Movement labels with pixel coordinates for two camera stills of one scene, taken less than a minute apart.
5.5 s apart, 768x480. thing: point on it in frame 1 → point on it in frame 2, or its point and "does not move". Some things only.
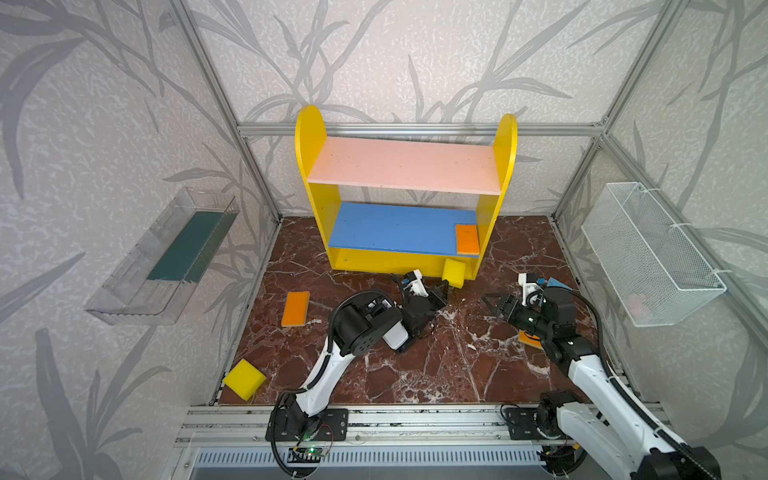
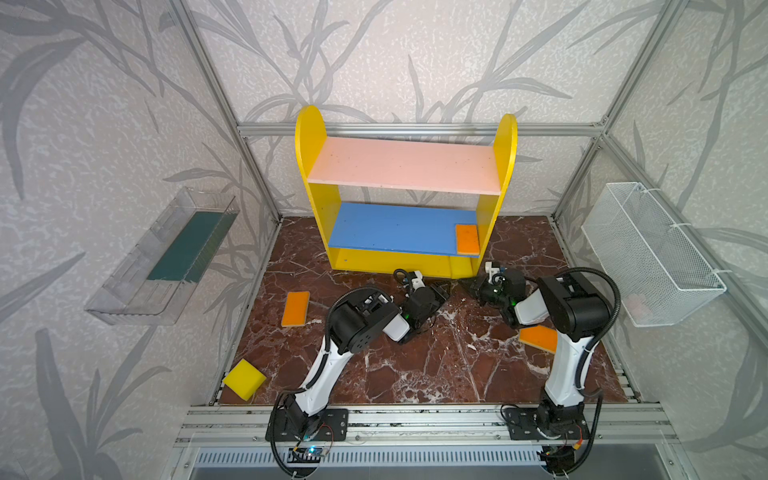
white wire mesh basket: [657, 278] does not move
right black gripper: [508, 307] → [482, 285]
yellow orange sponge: [467, 240] does not move
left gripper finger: [438, 295] does not move
